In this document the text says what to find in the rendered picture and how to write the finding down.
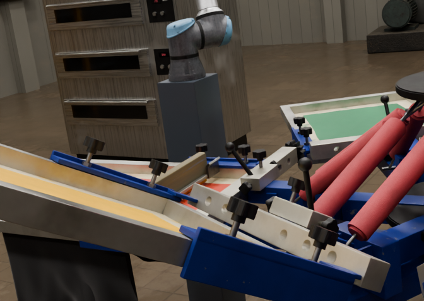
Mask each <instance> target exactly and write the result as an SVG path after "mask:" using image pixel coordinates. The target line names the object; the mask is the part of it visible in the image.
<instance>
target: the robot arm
mask: <svg viewBox="0 0 424 301"><path fill-rule="evenodd" d="M196 6H197V10H198V14H197V16H196V21H195V20H194V18H187V19H184V20H179V21H175V22H173V23H171V24H169V25H168V26H167V39H168V48H169V53H170V69H169V74H168V78H169V81H171V82H181V81H192V80H198V79H200V78H203V77H205V76H206V72H205V69H204V67H203V65H202V62H201V60H200V58H199V52H198V50H201V49H208V48H212V47H220V46H222V45H226V44H228V43H229V42H230V40H231V38H232V22H231V19H230V18H229V17H228V16H225V15H224V12H223V10H221V9H220V8H219V7H218V2H217V0H196Z"/></svg>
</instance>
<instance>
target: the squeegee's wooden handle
mask: <svg viewBox="0 0 424 301"><path fill-rule="evenodd" d="M206 166H207V159H206V154H205V152H199V153H196V154H195V155H193V156H192V157H190V158H188V159H187V160H185V161H183V162H182V163H180V164H178V165H177V166H175V167H174V168H171V169H170V170H168V171H167V172H166V173H165V174H161V175H160V176H158V177H157V178H156V181H155V184H158V185H160V186H164V187H167V188H170V189H173V190H174V191H176V192H178V191H179V190H181V189H182V188H184V187H185V186H187V185H189V184H190V183H191V182H193V181H195V180H196V179H198V178H199V177H200V176H202V175H204V174H206V175H207V173H206Z"/></svg>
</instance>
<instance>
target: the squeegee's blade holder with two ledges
mask: <svg viewBox="0 0 424 301"><path fill-rule="evenodd" d="M206 178H208V175H206V174H204V175H202V176H200V177H199V178H198V179H196V180H195V181H193V182H191V183H190V184H189V185H187V186H185V187H184V188H182V189H181V190H179V191H178V192H179V193H182V194H184V193H185V192H187V191H188V190H190V189H192V187H193V185H194V183H197V184H198V183H200V182H202V181H203V180H204V179H206Z"/></svg>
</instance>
